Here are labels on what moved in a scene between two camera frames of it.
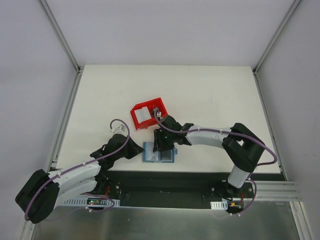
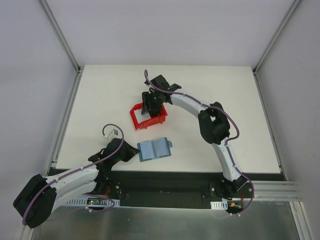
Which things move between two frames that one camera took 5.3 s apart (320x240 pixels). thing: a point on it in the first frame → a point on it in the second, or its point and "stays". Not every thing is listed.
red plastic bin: x=156 y=109 stays
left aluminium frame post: x=61 y=36 stays
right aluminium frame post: x=290 y=14 stays
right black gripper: x=161 y=146 → x=152 y=102
